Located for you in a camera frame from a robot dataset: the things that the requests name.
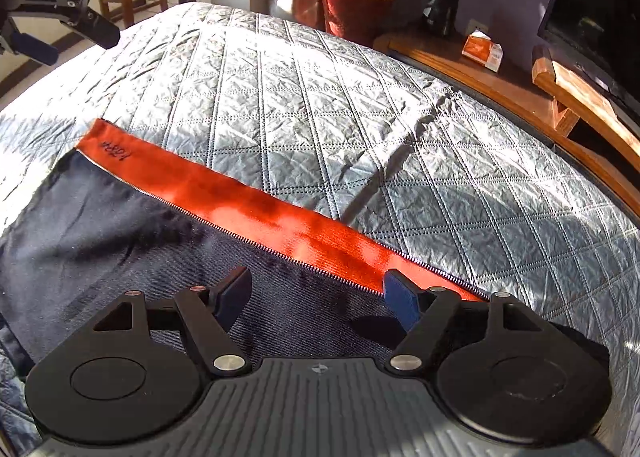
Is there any grey quilted bedspread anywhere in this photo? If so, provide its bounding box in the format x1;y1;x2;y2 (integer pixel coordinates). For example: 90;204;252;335
0;2;640;457

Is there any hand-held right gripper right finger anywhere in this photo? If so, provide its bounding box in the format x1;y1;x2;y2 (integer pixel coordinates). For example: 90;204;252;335
382;268;543;378

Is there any black tabletop device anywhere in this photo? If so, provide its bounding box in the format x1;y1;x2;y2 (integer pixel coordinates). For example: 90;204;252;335
422;0;463;38

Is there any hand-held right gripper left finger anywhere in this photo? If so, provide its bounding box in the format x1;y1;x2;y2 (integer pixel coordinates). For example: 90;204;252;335
92;267;253;380

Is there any red plant pot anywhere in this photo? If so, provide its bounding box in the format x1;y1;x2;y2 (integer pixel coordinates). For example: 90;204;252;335
319;0;398;48

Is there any navy jacket with orange lining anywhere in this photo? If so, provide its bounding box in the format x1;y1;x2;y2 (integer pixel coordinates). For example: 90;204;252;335
0;118;608;378

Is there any low wooden cabinet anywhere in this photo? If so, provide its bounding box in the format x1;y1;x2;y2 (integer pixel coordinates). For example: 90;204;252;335
372;29;640;218

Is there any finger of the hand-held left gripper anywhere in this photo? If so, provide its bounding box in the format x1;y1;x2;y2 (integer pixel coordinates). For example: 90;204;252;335
15;0;122;51
0;12;58;66

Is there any orange tissue box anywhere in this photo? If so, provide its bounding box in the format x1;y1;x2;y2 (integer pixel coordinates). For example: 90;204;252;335
461;32;505;72

